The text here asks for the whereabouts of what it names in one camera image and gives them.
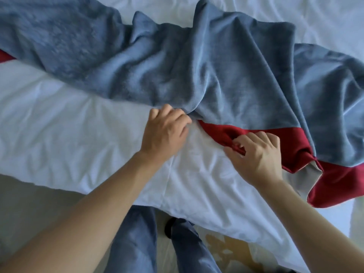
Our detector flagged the person's right hand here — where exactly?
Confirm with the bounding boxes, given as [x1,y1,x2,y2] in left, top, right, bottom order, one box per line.
[224,131,285,188]

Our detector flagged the person's left hand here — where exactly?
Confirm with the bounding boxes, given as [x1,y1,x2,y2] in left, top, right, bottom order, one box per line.
[140,104,193,161]

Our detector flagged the red bed runner grey lining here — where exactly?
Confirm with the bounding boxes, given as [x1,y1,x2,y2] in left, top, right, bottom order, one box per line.
[0,49,364,209]

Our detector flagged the blue-grey fleece blanket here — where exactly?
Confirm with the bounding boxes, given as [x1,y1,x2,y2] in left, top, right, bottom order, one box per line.
[0,0,364,168]

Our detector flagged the person's left forearm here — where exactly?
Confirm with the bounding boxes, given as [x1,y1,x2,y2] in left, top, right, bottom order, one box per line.
[0,152,172,273]

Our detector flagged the person's right forearm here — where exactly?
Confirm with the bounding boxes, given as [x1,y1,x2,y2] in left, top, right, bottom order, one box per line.
[254,179,364,273]

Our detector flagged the white duvet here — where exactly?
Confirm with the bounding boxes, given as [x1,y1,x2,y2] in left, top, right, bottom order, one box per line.
[0,0,364,273]

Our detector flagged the person's blue jeans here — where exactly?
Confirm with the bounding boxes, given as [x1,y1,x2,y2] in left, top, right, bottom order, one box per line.
[104,205,223,273]

